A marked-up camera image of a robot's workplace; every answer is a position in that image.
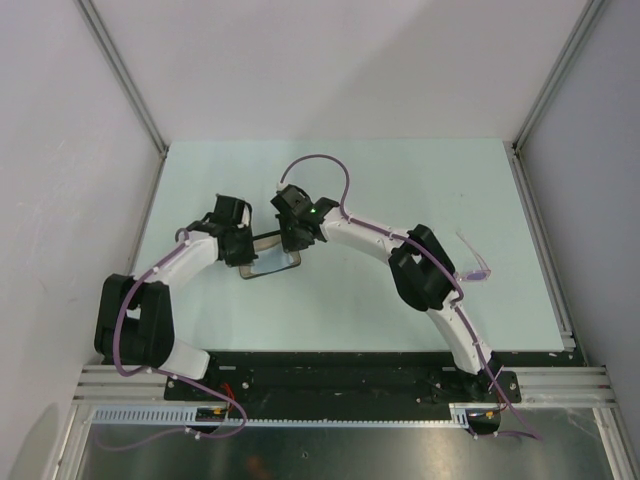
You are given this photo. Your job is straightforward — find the dark green glasses case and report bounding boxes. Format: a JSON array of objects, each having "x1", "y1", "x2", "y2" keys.
[{"x1": 238, "y1": 231, "x2": 301, "y2": 280}]

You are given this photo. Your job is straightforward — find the pink transparent sunglasses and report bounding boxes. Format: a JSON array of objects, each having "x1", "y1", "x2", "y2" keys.
[{"x1": 454, "y1": 229, "x2": 494, "y2": 282}]

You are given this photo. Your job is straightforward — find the light blue cleaning cloth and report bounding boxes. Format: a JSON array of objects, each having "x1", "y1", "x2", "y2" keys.
[{"x1": 251, "y1": 248, "x2": 294, "y2": 275}]

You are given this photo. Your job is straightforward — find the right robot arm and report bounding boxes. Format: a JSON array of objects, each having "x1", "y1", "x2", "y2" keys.
[{"x1": 271, "y1": 184, "x2": 498, "y2": 401}]

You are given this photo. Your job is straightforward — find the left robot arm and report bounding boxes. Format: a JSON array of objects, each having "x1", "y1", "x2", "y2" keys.
[{"x1": 94, "y1": 195, "x2": 256, "y2": 400}]

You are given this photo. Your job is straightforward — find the front aluminium crossbar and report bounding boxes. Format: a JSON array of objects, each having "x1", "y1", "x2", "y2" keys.
[{"x1": 72, "y1": 365, "x2": 617, "y2": 408}]

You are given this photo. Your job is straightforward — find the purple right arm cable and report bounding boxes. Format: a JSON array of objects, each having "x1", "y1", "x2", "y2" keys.
[{"x1": 279, "y1": 154, "x2": 544, "y2": 444}]

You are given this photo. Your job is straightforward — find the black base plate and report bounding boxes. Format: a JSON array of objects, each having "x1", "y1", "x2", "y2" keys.
[{"x1": 164, "y1": 351, "x2": 585, "y2": 422}]

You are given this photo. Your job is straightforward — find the left aluminium frame post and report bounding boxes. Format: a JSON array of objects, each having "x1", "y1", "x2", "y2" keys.
[{"x1": 74, "y1": 0, "x2": 168, "y2": 159}]

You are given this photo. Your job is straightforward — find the aluminium frame post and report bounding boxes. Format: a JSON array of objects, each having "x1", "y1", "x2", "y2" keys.
[
  {"x1": 511, "y1": 0, "x2": 610, "y2": 153},
  {"x1": 74, "y1": 0, "x2": 168, "y2": 159}
]

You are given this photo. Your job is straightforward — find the white slotted cable duct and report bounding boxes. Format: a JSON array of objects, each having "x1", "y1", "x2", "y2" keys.
[{"x1": 92, "y1": 403, "x2": 474, "y2": 430}]

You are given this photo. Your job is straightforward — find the aluminium rail right edge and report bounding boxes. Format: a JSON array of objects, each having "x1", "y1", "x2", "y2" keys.
[{"x1": 504, "y1": 142, "x2": 579, "y2": 352}]

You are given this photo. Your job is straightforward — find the right aluminium frame post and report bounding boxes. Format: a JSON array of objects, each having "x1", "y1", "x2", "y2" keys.
[{"x1": 511, "y1": 0, "x2": 610, "y2": 153}]

